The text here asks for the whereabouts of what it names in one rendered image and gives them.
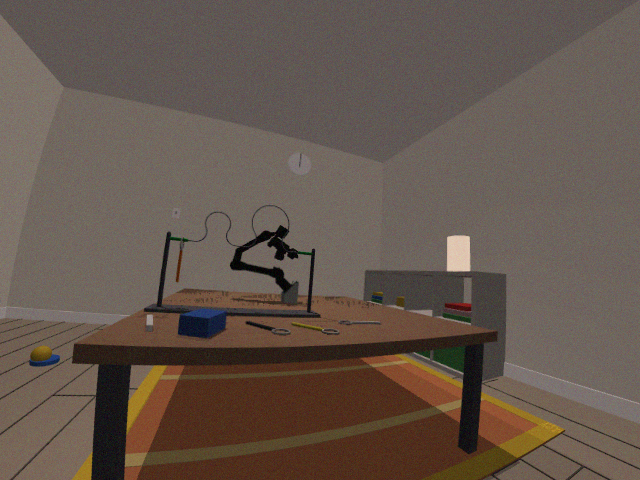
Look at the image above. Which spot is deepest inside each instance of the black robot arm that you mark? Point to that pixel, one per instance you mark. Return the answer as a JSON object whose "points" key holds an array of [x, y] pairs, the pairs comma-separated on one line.
{"points": [[276, 273]]}

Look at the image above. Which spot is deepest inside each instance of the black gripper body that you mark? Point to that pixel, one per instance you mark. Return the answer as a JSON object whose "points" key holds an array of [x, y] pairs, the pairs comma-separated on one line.
{"points": [[291, 255]]}

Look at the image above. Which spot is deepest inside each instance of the blue rectangular block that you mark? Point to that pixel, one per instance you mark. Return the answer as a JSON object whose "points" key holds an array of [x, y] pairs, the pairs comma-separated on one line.
{"points": [[202, 323]]}

